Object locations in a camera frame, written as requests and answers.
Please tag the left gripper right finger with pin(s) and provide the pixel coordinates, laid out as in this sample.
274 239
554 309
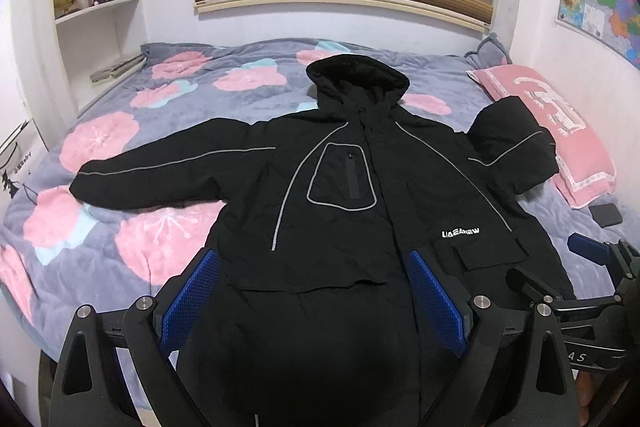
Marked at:
513 368

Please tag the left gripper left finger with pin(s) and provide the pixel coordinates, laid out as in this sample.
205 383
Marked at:
89 388

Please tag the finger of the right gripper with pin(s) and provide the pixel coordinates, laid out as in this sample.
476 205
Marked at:
587 248
528 286

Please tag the black hooded jacket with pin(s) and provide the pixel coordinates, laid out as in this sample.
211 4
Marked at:
312 320

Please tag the black phone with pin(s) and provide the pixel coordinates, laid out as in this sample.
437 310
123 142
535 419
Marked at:
606 215

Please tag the pink pillow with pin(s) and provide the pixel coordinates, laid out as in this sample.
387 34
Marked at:
586 171

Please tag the floral grey pink bedspread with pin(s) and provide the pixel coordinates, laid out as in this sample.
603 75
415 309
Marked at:
58 254

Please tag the grey pillow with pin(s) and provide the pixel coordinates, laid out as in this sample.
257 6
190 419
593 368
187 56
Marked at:
490 52

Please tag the white bookshelf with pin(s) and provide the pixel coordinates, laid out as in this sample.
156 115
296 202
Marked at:
100 47

